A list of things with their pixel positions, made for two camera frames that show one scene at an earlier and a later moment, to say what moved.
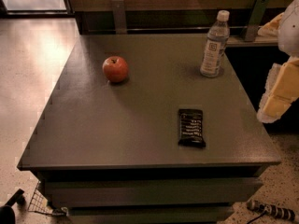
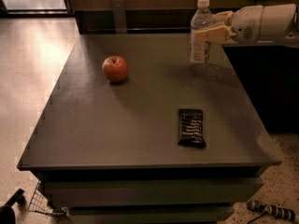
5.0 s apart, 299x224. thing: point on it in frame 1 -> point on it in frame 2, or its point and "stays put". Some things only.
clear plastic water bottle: [215, 45] -> [201, 19]
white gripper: [290, 28] -> [246, 23]
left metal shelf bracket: [120, 16] stays put
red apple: [115, 68] stays put
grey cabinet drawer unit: [149, 196] stays put
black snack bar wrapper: [191, 128] stays put
